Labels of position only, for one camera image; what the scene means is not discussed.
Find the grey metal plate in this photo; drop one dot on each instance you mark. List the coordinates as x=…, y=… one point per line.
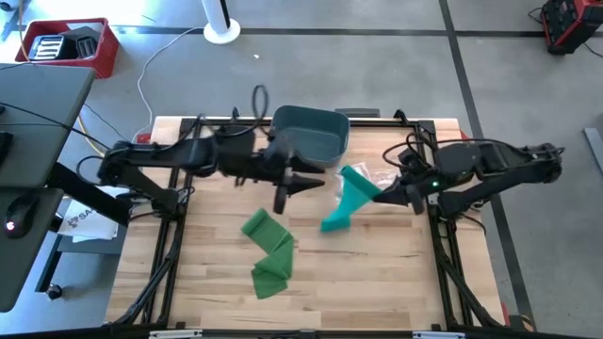
x=594, y=150

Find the dark teal plastic bin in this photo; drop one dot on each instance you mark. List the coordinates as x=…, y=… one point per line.
x=313, y=136

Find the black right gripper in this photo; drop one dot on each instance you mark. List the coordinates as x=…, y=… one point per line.
x=421, y=188

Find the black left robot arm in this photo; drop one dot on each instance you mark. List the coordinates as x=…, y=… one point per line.
x=155, y=157

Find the black caster wheel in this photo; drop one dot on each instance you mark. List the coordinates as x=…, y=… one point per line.
x=54, y=292

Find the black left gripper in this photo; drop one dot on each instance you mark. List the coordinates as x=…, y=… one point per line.
x=282, y=165

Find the grey desk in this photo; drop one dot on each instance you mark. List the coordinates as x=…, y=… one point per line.
x=42, y=117
x=23, y=263

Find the red black equipment case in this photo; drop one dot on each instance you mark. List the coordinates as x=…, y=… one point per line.
x=572, y=23

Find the white pedestal stand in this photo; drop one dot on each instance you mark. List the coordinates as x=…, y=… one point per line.
x=221, y=30

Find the black desk leg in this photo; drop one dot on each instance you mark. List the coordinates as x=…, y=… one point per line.
x=85, y=193

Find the clear plastic bag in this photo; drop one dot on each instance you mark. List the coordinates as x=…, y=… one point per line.
x=387, y=176
x=365, y=170

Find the silver bracket bar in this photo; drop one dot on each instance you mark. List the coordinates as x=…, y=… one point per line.
x=176, y=334
x=438, y=335

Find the red plastic crate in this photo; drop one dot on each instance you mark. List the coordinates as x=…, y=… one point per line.
x=101, y=63

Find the black table frame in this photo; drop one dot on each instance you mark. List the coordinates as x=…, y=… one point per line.
x=377, y=122

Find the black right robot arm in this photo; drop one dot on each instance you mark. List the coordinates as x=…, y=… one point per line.
x=499, y=162

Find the white printed paper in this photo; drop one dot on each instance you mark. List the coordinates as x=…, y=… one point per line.
x=89, y=226

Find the green elastic bandage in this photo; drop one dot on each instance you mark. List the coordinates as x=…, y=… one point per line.
x=266, y=233

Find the teal elastic bandage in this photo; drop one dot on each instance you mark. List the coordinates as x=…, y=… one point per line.
x=351, y=202

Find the black computer mouse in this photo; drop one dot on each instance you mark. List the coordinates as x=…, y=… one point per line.
x=21, y=214

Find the black appliance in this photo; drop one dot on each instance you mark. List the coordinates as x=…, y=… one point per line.
x=85, y=42

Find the silver black toaster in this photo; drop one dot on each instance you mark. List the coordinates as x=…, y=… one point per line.
x=49, y=48

